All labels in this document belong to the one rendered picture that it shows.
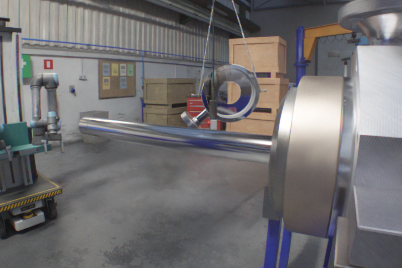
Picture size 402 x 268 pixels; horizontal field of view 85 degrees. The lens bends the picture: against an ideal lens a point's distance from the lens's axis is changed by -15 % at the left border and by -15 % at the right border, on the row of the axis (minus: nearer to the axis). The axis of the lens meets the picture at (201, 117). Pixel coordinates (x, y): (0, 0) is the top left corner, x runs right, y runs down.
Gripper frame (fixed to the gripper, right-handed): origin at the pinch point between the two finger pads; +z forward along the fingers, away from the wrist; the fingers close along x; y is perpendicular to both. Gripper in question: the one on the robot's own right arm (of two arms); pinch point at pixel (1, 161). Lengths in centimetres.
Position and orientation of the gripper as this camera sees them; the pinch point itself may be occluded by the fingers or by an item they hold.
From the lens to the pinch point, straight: 208.1
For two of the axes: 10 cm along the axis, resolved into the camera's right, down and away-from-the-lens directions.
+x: -4.6, 2.5, -8.5
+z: 4.1, 9.1, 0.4
